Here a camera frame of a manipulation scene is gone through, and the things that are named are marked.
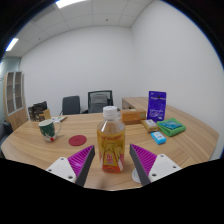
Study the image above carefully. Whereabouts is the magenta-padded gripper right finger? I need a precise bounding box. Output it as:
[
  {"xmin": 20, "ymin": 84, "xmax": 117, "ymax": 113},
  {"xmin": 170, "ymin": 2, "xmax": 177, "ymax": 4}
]
[{"xmin": 129, "ymin": 143, "xmax": 183, "ymax": 187}]

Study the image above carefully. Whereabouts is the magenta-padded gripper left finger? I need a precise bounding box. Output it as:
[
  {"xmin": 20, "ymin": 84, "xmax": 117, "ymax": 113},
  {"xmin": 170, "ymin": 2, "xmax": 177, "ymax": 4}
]
[{"xmin": 45, "ymin": 144, "xmax": 96, "ymax": 188}]

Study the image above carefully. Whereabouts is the orange drink bottle white cap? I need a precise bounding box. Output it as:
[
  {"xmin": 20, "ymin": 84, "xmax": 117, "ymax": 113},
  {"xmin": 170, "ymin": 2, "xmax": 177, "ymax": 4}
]
[{"xmin": 96, "ymin": 105, "xmax": 127, "ymax": 174}]

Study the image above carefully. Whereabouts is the small white round disc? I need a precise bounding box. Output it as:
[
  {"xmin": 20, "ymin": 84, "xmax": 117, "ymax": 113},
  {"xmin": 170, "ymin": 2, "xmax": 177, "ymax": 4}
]
[{"xmin": 131, "ymin": 167, "xmax": 143, "ymax": 184}]

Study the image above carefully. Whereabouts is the small light blue box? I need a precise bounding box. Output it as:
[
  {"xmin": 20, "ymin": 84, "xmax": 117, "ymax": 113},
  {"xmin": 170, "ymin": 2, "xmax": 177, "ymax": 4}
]
[{"xmin": 149, "ymin": 131, "xmax": 167, "ymax": 146}]

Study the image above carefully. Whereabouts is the flat round red coaster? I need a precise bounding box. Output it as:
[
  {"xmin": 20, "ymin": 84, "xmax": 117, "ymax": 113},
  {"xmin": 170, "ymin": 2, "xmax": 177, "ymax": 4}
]
[{"xmin": 68, "ymin": 134, "xmax": 88, "ymax": 147}]

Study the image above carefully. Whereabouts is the green folded cloth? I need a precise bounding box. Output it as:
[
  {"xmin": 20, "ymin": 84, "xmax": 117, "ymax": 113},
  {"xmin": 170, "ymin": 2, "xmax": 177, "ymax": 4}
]
[{"xmin": 156, "ymin": 117, "xmax": 187, "ymax": 138}]

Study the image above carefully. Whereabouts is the green mug white inside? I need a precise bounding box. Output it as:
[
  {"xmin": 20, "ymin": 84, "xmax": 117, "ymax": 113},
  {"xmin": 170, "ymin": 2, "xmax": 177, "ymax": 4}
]
[{"xmin": 37, "ymin": 118, "xmax": 63, "ymax": 143}]

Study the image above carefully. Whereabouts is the small tan box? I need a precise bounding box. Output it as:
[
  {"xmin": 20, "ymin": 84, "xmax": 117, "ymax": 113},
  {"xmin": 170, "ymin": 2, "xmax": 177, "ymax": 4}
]
[{"xmin": 140, "ymin": 118, "xmax": 160, "ymax": 134}]

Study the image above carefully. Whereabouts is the white printed leaflet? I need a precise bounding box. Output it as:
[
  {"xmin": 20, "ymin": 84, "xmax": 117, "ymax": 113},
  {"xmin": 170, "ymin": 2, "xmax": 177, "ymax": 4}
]
[{"xmin": 49, "ymin": 115, "xmax": 68, "ymax": 123}]

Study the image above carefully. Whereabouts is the orange-brown wooden box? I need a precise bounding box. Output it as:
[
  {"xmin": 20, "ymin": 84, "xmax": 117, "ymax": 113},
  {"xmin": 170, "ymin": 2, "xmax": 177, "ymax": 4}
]
[{"xmin": 120, "ymin": 108, "xmax": 148, "ymax": 126}]

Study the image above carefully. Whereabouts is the purple standing pouch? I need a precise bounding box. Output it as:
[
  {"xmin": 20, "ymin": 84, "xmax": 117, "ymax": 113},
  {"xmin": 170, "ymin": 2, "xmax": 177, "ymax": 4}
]
[{"xmin": 146, "ymin": 90, "xmax": 167, "ymax": 123}]

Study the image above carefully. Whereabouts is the dark brown cardboard box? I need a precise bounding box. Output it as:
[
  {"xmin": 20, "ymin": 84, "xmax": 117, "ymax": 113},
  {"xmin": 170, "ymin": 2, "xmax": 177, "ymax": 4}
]
[
  {"xmin": 27, "ymin": 105, "xmax": 38, "ymax": 122},
  {"xmin": 32, "ymin": 100, "xmax": 48, "ymax": 113}
]

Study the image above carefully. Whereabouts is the black padded office chair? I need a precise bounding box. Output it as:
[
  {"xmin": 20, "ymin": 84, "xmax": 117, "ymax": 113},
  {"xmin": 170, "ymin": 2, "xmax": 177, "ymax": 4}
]
[{"xmin": 59, "ymin": 95, "xmax": 82, "ymax": 116}]

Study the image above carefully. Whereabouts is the wooden glass-door shelf cabinet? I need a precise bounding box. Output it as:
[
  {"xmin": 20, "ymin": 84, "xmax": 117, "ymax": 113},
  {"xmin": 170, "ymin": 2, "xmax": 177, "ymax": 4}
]
[{"xmin": 3, "ymin": 70, "xmax": 30, "ymax": 132}]

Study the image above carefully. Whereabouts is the dark grey sofa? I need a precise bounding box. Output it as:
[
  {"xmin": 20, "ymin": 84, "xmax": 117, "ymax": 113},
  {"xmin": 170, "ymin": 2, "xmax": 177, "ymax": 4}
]
[{"xmin": 0, "ymin": 121, "xmax": 14, "ymax": 138}]

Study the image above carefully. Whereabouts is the wooden side desk cabinet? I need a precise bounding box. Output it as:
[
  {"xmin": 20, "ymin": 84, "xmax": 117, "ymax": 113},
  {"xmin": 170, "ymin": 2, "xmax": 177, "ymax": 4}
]
[{"xmin": 121, "ymin": 96, "xmax": 149, "ymax": 111}]

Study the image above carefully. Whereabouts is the black mesh office chair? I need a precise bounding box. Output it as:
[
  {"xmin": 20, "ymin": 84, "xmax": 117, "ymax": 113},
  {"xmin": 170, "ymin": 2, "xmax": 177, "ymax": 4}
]
[{"xmin": 81, "ymin": 89, "xmax": 114, "ymax": 115}]

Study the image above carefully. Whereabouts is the rectangular ceiling light panel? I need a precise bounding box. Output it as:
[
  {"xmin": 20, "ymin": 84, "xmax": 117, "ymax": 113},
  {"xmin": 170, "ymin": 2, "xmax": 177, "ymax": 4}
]
[
  {"xmin": 5, "ymin": 37, "xmax": 20, "ymax": 53},
  {"xmin": 54, "ymin": 0, "xmax": 88, "ymax": 9}
]

